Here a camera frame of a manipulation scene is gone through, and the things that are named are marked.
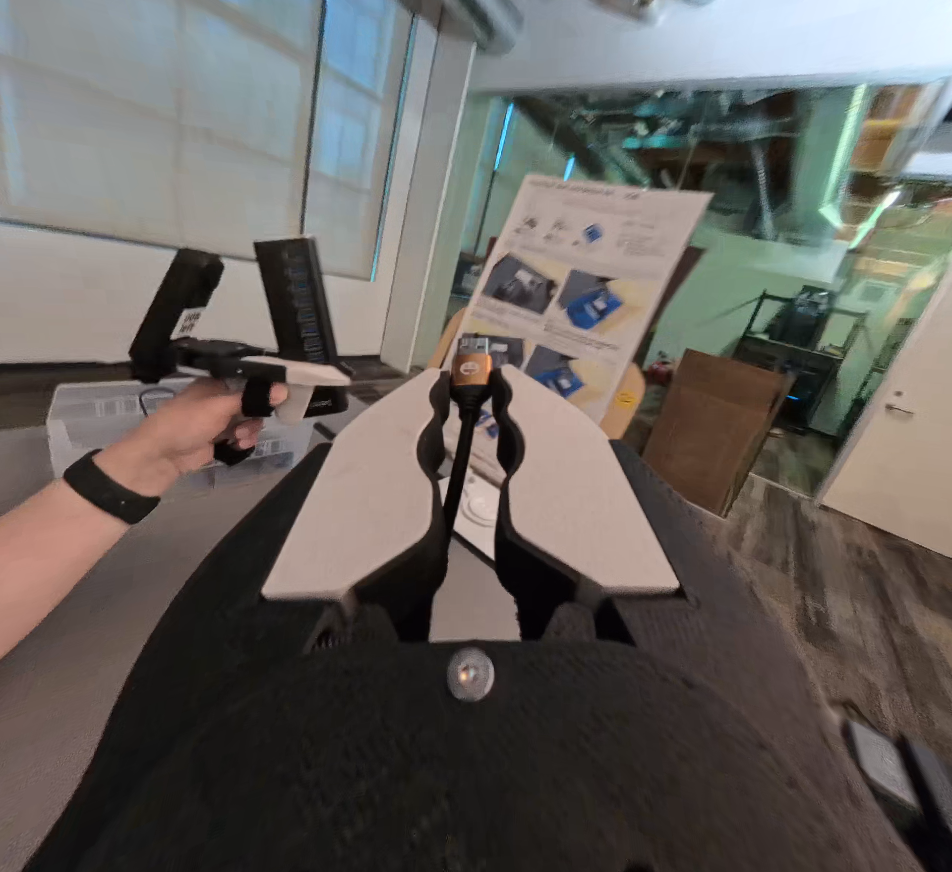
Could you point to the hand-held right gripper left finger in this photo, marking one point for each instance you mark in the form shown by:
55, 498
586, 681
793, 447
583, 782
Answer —
357, 507

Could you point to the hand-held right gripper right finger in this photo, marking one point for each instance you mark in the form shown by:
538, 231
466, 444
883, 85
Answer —
580, 507

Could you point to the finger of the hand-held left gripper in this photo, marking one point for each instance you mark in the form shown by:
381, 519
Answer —
297, 371

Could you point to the black hub silver rim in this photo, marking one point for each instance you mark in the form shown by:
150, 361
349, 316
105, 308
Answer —
297, 306

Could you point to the clear plastic bin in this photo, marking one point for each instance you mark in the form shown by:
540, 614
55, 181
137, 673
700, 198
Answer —
82, 411

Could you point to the person's left forearm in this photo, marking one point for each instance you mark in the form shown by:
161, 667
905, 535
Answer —
44, 559

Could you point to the person's left hand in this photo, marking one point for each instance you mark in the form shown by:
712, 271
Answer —
178, 433

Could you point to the white stand base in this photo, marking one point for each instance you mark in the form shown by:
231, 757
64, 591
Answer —
480, 515

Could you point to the yellow smiley sticker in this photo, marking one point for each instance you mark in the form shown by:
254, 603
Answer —
627, 396

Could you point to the brown cardboard box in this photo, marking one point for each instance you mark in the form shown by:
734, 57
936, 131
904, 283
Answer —
706, 425

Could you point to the red fire extinguisher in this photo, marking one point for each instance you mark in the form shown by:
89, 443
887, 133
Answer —
659, 372

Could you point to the black wrist band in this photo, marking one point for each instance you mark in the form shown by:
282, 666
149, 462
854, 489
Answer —
111, 489

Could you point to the frosted glass window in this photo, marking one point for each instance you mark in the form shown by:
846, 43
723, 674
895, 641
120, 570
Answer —
149, 68

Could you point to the black metal shelf rack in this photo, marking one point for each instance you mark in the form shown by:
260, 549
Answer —
818, 366

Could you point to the printed instruction sheet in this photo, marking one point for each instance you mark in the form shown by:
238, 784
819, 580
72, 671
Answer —
632, 232

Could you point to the white door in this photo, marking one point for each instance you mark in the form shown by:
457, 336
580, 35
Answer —
907, 478

